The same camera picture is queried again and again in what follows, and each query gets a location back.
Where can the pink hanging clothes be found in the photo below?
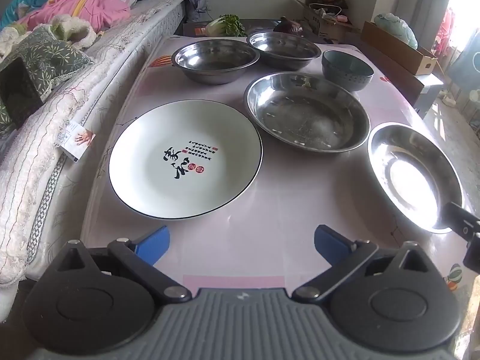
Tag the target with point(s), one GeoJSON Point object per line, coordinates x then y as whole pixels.
{"type": "Point", "coordinates": [446, 26]}

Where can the red onion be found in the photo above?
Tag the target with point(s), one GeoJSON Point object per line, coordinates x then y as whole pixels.
{"type": "Point", "coordinates": [288, 27]}

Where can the pink printed tablecloth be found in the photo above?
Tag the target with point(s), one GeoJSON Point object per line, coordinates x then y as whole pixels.
{"type": "Point", "coordinates": [292, 195]}

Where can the white fluffy cloth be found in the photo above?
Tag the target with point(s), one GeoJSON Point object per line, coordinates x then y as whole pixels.
{"type": "Point", "coordinates": [75, 30]}

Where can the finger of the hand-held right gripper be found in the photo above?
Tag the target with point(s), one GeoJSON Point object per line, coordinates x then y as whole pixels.
{"type": "Point", "coordinates": [465, 225]}

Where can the stainless steel plate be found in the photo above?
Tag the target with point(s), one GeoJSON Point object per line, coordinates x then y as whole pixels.
{"type": "Point", "coordinates": [412, 176]}
{"type": "Point", "coordinates": [307, 116]}

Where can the stainless steel bowl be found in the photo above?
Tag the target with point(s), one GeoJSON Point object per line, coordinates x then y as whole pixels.
{"type": "Point", "coordinates": [283, 50]}
{"type": "Point", "coordinates": [215, 62]}

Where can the green leaf-print pillow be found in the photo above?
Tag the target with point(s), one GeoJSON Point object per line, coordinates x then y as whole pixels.
{"type": "Point", "coordinates": [48, 52]}

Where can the bok choy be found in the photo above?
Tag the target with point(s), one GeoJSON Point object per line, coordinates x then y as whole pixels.
{"type": "Point", "coordinates": [225, 26]}

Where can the mattress label tag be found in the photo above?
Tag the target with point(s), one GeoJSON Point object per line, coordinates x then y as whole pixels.
{"type": "Point", "coordinates": [80, 138]}

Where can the grey printed box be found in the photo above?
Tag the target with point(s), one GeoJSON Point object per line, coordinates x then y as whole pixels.
{"type": "Point", "coordinates": [258, 26]}

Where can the open cardboard box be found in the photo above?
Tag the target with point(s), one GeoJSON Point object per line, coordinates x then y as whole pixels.
{"type": "Point", "coordinates": [318, 26]}

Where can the long cardboard box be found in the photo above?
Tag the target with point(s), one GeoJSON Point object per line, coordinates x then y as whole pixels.
{"type": "Point", "coordinates": [397, 50]}

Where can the large brown box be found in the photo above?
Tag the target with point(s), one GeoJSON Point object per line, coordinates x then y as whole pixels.
{"type": "Point", "coordinates": [393, 75]}

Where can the pale green plastic bag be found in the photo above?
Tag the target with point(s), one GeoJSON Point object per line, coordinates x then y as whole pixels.
{"type": "Point", "coordinates": [397, 28]}

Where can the blue cloth with circles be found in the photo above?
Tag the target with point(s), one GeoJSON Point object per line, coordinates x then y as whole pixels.
{"type": "Point", "coordinates": [467, 63]}

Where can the white ceramic plate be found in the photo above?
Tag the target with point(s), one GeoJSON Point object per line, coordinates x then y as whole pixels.
{"type": "Point", "coordinates": [183, 157]}

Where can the black object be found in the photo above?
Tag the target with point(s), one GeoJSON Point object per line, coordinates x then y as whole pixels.
{"type": "Point", "coordinates": [18, 93]}

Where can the teal ceramic bowl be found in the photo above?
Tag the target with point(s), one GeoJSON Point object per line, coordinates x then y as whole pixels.
{"type": "Point", "coordinates": [347, 71]}

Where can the pink blanket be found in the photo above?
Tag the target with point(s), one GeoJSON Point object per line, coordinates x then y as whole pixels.
{"type": "Point", "coordinates": [86, 3]}

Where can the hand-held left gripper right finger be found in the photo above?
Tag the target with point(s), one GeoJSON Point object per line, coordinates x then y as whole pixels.
{"type": "Point", "coordinates": [330, 245]}

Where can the white quilted mattress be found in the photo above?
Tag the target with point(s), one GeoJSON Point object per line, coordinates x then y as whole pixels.
{"type": "Point", "coordinates": [112, 56]}

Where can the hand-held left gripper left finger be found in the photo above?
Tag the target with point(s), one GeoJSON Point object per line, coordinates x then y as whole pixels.
{"type": "Point", "coordinates": [155, 243]}

